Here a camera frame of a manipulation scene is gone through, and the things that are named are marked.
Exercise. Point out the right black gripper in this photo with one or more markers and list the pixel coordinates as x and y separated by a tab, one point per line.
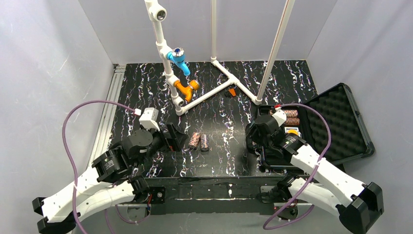
253	130

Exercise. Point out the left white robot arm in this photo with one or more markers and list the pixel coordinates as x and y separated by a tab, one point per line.
109	181

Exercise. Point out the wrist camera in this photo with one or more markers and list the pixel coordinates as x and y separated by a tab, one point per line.
148	117
279	115

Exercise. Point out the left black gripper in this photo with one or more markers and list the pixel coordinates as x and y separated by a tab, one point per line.
171	138

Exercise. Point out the yellow dealer button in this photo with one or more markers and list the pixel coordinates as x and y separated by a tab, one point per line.
293	131

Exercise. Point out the white card deck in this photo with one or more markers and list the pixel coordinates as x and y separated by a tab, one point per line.
289	127

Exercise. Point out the aluminium frame rail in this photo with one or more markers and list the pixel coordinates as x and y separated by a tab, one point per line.
102	137

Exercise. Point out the small orange black clip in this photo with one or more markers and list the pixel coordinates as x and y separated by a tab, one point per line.
231	92

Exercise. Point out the orange white chip stack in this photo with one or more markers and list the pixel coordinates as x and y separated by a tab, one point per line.
194	140

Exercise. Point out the black poker carrying case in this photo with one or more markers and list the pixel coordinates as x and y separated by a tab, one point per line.
337	108

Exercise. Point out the orange plastic faucet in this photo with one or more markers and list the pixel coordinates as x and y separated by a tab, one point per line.
188	90

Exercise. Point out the blue plastic faucet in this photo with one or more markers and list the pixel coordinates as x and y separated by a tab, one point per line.
177	56

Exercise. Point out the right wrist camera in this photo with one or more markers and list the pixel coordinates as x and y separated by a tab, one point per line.
279	115

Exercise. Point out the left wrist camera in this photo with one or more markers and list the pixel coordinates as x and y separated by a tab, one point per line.
148	117

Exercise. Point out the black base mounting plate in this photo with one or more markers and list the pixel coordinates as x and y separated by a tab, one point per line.
207	195

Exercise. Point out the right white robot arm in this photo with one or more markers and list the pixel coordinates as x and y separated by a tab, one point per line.
356	204

